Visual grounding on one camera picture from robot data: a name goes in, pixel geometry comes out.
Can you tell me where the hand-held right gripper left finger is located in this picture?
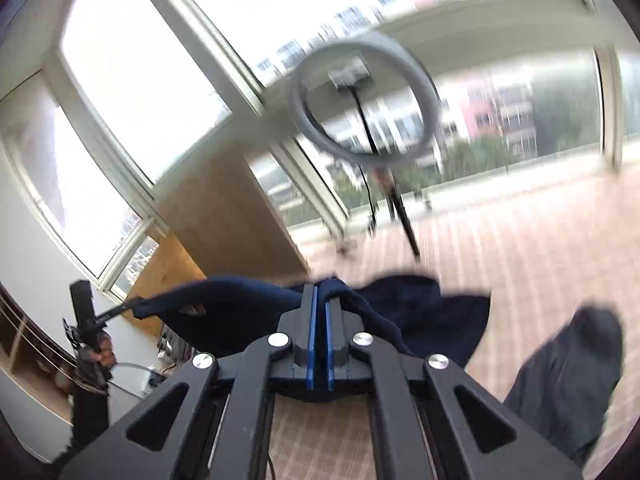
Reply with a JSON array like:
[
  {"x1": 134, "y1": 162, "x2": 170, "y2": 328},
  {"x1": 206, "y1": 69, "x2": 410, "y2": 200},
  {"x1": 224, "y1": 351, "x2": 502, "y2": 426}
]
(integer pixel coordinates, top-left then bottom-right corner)
[{"x1": 57, "y1": 282, "x2": 319, "y2": 480}]

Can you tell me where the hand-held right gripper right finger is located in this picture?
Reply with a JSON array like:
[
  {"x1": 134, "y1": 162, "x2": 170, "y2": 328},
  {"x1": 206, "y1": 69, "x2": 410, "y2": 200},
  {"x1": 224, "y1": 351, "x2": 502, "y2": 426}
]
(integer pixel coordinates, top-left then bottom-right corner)
[{"x1": 324, "y1": 294, "x2": 586, "y2": 480}]

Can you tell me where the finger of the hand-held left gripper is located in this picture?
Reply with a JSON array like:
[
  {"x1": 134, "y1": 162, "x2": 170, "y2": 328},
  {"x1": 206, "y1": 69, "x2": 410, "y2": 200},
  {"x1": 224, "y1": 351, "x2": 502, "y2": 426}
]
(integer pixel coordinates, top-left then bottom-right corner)
[{"x1": 99, "y1": 297, "x2": 147, "y2": 327}]

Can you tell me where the navy blue sweatshirt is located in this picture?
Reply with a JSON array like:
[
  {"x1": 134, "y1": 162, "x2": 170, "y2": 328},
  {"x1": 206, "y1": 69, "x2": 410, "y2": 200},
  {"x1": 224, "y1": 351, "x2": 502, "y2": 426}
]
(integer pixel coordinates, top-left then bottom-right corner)
[{"x1": 132, "y1": 274, "x2": 493, "y2": 401}]

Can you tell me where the person's left forearm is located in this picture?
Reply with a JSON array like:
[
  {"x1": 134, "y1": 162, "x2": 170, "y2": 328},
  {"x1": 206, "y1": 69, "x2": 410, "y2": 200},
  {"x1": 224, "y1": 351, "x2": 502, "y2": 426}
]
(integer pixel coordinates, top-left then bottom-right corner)
[{"x1": 65, "y1": 382, "x2": 112, "y2": 461}]

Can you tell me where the person's left hand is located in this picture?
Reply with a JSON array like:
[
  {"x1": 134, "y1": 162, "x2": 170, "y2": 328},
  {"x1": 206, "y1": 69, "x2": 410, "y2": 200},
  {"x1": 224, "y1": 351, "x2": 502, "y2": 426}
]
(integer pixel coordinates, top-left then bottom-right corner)
[{"x1": 78, "y1": 330, "x2": 119, "y2": 387}]

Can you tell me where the pine wood board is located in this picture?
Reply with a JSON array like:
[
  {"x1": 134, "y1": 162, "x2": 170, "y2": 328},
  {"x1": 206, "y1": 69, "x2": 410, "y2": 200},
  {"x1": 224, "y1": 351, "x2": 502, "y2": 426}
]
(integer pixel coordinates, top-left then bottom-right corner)
[{"x1": 129, "y1": 230, "x2": 208, "y2": 333}]

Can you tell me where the light brown wood panel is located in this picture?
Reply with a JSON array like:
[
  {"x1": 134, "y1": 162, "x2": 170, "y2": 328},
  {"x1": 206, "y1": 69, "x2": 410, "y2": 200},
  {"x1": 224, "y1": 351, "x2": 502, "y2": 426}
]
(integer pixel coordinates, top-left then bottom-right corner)
[{"x1": 154, "y1": 150, "x2": 312, "y2": 286}]

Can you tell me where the small black tripod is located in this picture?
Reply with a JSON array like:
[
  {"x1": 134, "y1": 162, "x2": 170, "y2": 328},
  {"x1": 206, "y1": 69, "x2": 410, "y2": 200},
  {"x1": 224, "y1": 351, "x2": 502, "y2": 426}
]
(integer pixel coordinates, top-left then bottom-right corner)
[{"x1": 372, "y1": 165, "x2": 422, "y2": 262}]

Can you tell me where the pink plaid blanket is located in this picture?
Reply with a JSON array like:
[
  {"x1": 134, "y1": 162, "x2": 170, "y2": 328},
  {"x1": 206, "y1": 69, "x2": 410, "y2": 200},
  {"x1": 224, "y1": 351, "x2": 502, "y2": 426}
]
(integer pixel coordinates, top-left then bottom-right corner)
[{"x1": 265, "y1": 180, "x2": 640, "y2": 480}]

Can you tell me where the dark grey garment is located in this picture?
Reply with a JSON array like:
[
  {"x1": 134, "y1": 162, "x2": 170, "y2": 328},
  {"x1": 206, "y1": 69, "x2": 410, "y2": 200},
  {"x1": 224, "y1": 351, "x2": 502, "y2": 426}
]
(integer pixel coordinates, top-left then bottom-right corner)
[{"x1": 502, "y1": 304, "x2": 626, "y2": 467}]

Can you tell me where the black gooseneck phone holder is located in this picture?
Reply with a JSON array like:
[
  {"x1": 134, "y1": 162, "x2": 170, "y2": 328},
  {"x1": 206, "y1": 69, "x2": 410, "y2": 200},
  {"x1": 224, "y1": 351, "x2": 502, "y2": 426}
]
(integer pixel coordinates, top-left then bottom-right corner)
[{"x1": 327, "y1": 56, "x2": 381, "y2": 161}]

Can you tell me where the wooden wall shelf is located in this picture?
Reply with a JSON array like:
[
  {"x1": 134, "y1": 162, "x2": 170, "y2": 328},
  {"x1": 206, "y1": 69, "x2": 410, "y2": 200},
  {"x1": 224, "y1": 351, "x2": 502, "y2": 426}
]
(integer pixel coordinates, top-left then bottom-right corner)
[{"x1": 0, "y1": 282, "x2": 76, "y2": 423}]

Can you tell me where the black cable with remote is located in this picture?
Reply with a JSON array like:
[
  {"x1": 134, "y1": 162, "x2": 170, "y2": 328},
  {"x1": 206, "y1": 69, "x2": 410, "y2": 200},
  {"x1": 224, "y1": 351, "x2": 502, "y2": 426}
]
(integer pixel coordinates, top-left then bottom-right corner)
[{"x1": 337, "y1": 162, "x2": 377, "y2": 258}]

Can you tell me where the white ring light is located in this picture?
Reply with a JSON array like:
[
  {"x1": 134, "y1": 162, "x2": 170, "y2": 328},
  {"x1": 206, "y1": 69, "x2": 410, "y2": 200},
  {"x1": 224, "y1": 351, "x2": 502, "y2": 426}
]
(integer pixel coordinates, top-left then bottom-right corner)
[{"x1": 289, "y1": 41, "x2": 442, "y2": 167}]

